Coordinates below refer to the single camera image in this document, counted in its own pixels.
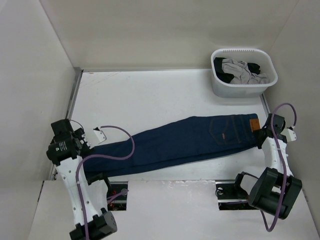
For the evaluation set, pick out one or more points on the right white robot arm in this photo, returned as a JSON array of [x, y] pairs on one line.
[[272, 139]]

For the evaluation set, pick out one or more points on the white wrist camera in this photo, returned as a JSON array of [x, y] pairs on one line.
[[100, 136], [290, 134]]

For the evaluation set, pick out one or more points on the grey garment in basket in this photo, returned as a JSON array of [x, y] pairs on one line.
[[244, 73]]

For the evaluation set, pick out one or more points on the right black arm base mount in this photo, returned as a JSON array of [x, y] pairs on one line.
[[233, 194]]

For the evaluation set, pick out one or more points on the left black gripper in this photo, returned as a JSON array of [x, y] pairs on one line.
[[80, 134]]

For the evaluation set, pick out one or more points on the white plastic laundry basket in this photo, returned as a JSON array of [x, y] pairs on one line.
[[252, 55]]

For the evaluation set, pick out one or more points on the black garment in basket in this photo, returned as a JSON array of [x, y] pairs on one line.
[[226, 78]]

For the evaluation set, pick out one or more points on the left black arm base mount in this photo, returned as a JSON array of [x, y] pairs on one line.
[[117, 195]]

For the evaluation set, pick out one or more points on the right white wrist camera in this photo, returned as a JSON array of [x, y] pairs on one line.
[[290, 134]]

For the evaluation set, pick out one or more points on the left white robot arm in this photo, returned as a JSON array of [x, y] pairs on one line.
[[88, 194]]

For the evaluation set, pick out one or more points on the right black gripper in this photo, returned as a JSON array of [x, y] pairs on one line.
[[258, 145]]

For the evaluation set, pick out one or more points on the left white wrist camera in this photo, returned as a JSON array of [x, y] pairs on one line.
[[100, 136]]

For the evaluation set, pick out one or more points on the dark blue denim trousers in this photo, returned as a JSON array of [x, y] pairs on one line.
[[189, 140]]

